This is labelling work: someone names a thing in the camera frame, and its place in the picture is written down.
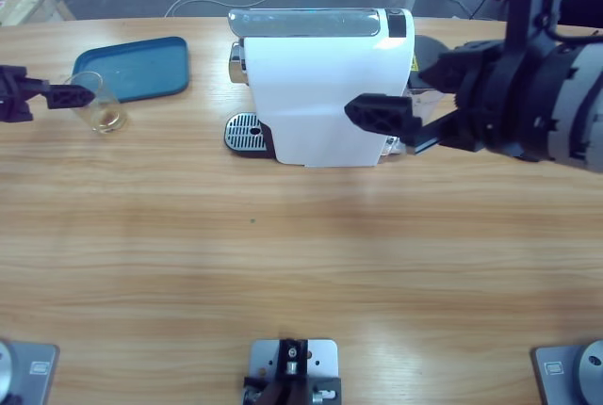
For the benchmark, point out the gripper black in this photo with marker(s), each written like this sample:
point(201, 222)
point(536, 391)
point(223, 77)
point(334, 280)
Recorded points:
point(509, 103)
point(14, 94)

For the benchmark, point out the clear drinking glass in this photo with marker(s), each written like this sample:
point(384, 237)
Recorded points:
point(110, 118)

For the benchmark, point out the silver coffee machine lever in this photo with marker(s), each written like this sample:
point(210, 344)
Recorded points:
point(301, 22)

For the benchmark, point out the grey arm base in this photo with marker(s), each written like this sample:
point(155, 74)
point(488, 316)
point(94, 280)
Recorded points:
point(565, 377)
point(28, 377)

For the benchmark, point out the coffee machine water tank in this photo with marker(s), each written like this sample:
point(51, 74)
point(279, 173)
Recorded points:
point(424, 52)

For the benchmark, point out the white capsule coffee machine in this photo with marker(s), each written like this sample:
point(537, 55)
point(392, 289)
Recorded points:
point(325, 94)

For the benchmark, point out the blue plastic tray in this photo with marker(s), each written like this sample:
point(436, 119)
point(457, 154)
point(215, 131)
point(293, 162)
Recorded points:
point(141, 66)

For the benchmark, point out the light wooden crate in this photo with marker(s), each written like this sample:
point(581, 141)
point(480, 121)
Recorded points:
point(28, 4)

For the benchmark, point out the metal grille drip tray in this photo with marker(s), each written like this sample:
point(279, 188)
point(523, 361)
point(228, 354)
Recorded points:
point(242, 132)

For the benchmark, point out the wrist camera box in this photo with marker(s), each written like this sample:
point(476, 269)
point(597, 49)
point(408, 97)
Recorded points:
point(518, 0)

